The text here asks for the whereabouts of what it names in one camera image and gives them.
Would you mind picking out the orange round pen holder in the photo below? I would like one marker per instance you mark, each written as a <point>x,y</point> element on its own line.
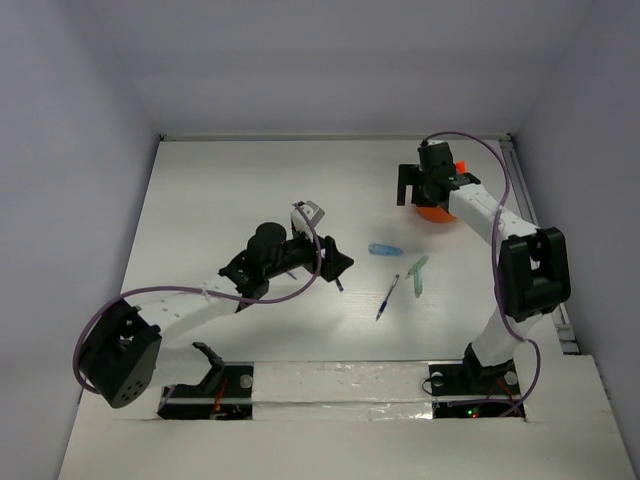
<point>435,215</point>

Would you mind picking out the silver taped front rail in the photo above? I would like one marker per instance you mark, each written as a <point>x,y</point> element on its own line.
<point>340,391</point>

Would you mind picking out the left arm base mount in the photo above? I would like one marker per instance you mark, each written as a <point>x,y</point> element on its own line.
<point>223,393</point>

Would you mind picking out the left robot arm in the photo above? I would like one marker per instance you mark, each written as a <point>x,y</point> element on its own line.
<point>124,349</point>

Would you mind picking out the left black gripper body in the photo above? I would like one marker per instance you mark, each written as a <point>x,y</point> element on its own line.
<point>300,252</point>

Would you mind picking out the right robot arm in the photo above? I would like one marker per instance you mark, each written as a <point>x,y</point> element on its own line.
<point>470,202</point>

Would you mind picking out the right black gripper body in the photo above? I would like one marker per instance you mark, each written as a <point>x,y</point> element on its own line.
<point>420,192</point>

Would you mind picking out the orange black highlighter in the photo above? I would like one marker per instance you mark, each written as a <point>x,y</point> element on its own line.
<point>460,165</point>

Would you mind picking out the blue ballpoint pen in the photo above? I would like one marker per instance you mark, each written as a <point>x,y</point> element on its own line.
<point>386,299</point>

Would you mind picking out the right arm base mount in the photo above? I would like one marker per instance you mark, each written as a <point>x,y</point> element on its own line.
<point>464,389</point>

